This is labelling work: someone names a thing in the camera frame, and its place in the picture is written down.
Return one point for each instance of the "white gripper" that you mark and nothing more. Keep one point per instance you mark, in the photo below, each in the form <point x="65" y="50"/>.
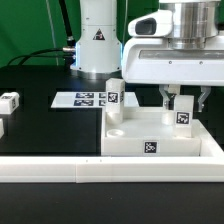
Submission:
<point x="175" y="47"/>

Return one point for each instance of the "white square tabletop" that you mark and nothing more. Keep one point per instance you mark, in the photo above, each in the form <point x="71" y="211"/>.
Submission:
<point x="142" y="133"/>

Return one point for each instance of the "white L-shaped fence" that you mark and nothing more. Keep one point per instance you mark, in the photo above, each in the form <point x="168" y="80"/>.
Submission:
<point x="208" y="167"/>

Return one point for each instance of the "white marker plate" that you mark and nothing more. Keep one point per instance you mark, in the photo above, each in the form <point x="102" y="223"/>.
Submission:
<point x="89" y="100"/>

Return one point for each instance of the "white block left edge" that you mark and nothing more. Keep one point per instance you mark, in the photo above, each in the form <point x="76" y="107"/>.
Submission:
<point x="1" y="128"/>

